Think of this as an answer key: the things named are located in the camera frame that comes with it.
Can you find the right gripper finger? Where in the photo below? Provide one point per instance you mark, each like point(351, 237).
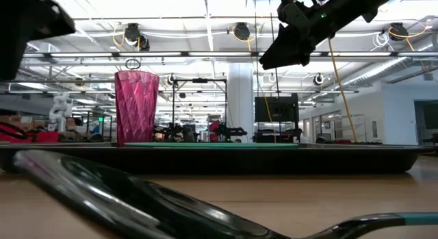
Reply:
point(287, 49)

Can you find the teal plastic plate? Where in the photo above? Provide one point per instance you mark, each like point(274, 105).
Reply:
point(212, 145)

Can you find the black plastic tray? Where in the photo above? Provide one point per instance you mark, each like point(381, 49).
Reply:
point(239, 162)

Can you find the pink faceted plastic cup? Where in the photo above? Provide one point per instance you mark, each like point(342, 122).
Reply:
point(137, 109)

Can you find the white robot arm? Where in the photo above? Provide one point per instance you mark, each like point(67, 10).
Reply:
point(61, 110)

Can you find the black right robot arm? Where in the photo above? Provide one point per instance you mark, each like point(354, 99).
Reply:
point(362, 4)

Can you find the small black ceiling reel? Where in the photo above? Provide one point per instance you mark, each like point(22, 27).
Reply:
point(171, 79)
point(318, 79)

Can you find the black monitor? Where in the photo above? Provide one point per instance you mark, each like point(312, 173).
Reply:
point(276, 109)

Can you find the white building column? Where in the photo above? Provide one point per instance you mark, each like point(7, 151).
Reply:
point(240, 102)

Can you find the black monitor cart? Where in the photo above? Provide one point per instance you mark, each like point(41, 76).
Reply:
point(277, 135)

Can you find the red and black machine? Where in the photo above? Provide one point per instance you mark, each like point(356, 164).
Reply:
point(215, 127)

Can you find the person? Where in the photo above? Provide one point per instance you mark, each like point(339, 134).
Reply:
point(71, 123)

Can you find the red storage containers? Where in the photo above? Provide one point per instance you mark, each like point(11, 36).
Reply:
point(44, 136)

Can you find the overhead light strip beam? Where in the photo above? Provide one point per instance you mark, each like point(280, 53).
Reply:
point(154, 54)

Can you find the black metal rig frame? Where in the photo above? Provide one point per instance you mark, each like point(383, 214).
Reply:
point(200, 80)

